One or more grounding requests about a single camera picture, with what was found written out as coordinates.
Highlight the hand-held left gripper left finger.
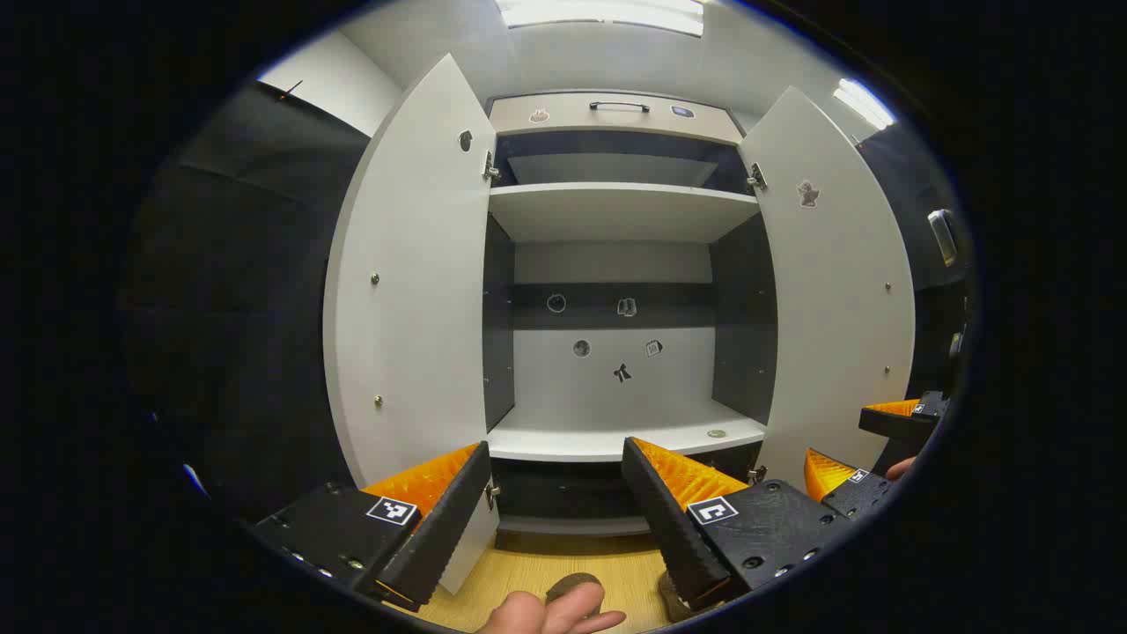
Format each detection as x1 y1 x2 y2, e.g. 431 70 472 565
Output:
249 440 494 613

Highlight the ceiling light panel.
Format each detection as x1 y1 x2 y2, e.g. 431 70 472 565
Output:
832 77 897 131
493 0 705 38

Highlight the grey cabinet drawer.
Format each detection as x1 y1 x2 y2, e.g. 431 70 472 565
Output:
487 91 745 146

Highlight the brown fuzzy shoe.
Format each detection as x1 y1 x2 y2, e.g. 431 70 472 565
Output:
546 572 604 608
658 571 705 624

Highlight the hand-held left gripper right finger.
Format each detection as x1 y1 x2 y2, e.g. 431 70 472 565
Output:
621 436 853 613

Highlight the grey shoe cabinet door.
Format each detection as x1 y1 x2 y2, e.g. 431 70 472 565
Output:
738 85 917 494
322 53 501 595

